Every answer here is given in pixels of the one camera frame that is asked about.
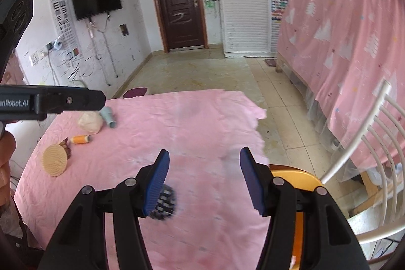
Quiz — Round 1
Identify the white wall socket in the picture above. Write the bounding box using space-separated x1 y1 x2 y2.
29 50 48 65

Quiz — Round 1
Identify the blue-grey roll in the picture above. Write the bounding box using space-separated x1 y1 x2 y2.
99 106 117 129

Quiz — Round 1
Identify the eye chart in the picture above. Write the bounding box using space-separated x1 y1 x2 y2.
48 0 81 58

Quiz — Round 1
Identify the white slatted chair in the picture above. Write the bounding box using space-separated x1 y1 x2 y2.
319 78 405 245

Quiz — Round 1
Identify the brown snack wrapper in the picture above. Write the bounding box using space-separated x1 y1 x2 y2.
59 137 73 160

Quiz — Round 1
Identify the cream cloth ball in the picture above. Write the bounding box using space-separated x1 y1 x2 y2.
78 111 104 134

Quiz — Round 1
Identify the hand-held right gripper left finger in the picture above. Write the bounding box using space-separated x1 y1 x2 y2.
38 149 178 270

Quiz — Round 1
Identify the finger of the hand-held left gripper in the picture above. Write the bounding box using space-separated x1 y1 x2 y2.
38 87 106 114

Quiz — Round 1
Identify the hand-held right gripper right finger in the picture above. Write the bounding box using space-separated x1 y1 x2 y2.
239 147 371 270

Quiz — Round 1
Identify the yellow stool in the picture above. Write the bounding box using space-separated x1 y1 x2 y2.
269 164 323 270

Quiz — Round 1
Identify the person's left hand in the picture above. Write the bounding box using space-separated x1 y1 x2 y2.
0 131 16 207

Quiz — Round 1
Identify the pink tree printed sheet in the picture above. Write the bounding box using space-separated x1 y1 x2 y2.
277 0 405 169

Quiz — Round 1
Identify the cream round hairbrush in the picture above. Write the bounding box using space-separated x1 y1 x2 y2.
42 143 69 177

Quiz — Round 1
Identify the colourful grid poster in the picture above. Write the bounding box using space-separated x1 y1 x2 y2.
270 0 290 20

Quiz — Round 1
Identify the pink tablecloth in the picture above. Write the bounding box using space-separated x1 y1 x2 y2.
13 89 269 270

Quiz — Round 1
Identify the plugged charger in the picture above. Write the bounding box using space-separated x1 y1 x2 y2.
47 39 64 52

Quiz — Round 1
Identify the orange thread spool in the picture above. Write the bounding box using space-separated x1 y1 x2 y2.
70 135 93 145

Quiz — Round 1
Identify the dark brown door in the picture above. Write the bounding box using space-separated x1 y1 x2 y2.
149 0 208 53

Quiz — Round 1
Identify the white hanging cable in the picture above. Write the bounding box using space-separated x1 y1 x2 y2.
87 15 119 85

